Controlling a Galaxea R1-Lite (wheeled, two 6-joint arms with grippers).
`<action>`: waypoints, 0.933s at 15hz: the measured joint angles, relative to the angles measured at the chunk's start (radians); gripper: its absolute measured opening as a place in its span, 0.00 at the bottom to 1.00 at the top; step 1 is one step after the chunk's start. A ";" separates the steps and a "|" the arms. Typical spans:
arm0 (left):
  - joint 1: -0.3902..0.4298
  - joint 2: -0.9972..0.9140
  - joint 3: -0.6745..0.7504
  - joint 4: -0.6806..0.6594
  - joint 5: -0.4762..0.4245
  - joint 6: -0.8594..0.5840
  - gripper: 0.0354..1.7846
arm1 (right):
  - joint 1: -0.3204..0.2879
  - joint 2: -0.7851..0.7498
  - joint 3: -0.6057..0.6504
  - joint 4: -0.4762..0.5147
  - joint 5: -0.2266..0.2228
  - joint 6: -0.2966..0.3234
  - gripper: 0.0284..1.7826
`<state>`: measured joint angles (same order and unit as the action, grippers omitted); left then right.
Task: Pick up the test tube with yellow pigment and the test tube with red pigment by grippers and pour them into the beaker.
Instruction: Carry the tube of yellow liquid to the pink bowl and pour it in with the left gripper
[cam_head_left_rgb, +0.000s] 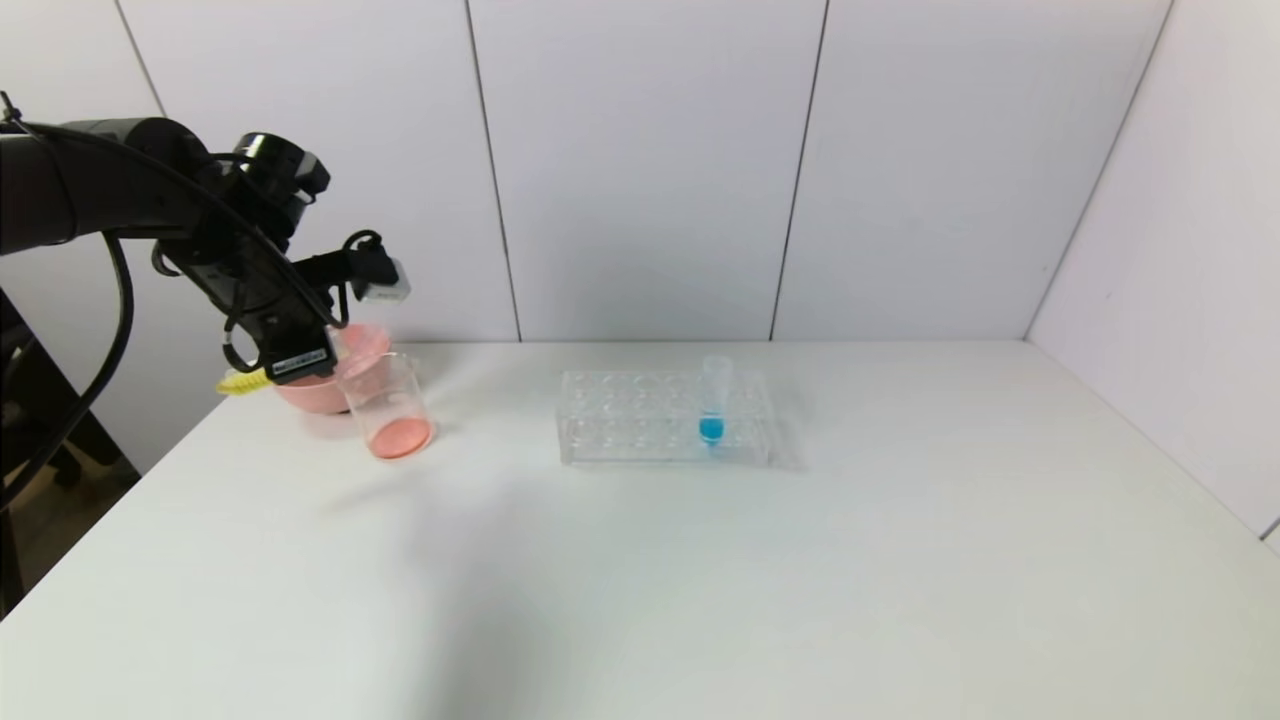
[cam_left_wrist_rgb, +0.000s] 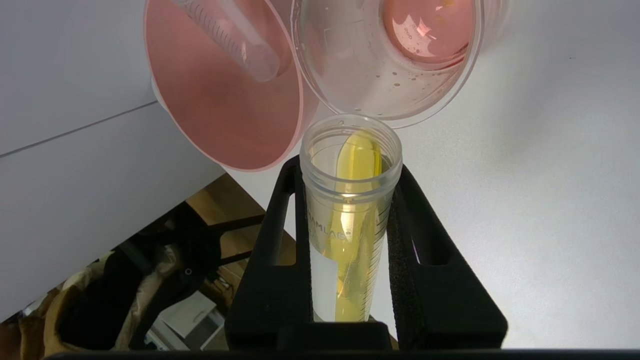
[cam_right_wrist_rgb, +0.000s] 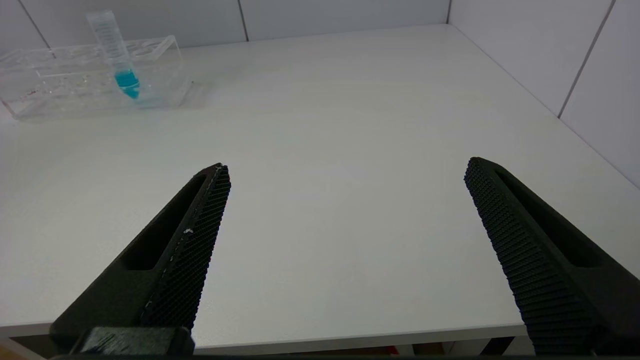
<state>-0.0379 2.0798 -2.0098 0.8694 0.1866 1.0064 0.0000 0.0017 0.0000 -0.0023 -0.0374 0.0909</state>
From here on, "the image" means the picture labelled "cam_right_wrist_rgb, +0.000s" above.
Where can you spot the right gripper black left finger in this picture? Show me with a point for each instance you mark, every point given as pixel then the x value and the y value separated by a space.
pixel 190 250

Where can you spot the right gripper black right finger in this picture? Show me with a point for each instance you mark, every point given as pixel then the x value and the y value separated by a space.
pixel 540 260

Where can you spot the test tube with blue pigment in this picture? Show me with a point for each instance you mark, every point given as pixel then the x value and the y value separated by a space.
pixel 126 80

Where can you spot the clear acrylic test tube rack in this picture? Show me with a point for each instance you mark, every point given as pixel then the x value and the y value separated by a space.
pixel 65 85

